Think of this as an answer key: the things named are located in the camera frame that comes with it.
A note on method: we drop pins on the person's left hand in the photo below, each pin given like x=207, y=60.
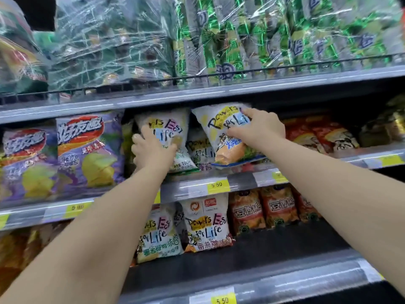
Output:
x=148, y=155

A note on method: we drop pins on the person's right hand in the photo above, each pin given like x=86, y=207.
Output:
x=262, y=131

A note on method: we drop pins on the white chips bag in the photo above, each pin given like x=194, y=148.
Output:
x=172, y=123

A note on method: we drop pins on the grey store shelving unit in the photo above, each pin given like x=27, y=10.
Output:
x=183, y=190

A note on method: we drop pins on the white printed snack package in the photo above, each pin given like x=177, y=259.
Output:
x=158, y=234
x=205, y=224
x=199, y=148

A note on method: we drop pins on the person's right forearm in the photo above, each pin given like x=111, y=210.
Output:
x=348, y=202

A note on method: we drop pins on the person's left forearm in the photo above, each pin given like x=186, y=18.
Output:
x=79, y=256

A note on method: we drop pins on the yellow white chip bag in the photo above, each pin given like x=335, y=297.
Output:
x=128, y=145

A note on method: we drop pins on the red panda print bag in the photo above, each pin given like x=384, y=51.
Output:
x=300, y=136
x=338, y=137

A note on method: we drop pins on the purple chip bag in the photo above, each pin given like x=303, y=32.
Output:
x=90, y=148
x=28, y=167

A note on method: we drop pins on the orange brown crisp bag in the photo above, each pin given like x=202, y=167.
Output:
x=246, y=212
x=308, y=205
x=280, y=205

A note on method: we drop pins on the clear wrapped dark green packs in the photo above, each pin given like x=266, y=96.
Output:
x=110, y=44

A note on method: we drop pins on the gold brown pack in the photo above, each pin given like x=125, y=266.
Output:
x=383, y=123

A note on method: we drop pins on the orange chip bag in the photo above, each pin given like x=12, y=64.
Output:
x=12, y=259
x=44, y=243

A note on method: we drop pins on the colourful large bag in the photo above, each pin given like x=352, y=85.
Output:
x=19, y=60

